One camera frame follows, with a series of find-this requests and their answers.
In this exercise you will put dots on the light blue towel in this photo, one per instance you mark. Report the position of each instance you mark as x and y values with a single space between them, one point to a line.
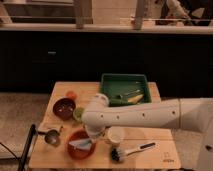
82 144

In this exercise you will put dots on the red bowl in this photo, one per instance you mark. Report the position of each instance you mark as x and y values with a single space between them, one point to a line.
77 153

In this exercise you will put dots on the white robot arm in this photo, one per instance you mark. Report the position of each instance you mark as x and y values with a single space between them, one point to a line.
192 114

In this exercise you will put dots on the dark brown bowl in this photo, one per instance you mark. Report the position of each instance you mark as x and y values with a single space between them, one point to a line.
64 108

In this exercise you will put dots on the green plastic bin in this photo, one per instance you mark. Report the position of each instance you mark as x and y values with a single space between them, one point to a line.
115 84

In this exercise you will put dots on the metal utensil in bin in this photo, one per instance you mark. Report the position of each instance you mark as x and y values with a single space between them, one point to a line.
124 95

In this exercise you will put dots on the yellow corn in bin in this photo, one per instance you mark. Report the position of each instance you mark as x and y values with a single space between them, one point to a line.
135 99

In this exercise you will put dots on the orange small object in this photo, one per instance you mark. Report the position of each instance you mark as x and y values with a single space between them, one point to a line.
71 95

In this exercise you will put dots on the green lime cup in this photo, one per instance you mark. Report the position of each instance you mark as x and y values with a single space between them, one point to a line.
77 114

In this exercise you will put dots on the white cup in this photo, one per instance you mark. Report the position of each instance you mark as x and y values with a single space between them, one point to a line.
115 135

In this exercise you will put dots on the black and white dish brush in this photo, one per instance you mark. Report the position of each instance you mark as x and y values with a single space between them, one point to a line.
118 155

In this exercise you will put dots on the metal measuring cup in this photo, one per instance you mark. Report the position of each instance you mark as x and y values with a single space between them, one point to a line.
51 135

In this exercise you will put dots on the black metal stand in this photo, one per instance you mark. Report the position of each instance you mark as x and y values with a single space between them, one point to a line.
31 133

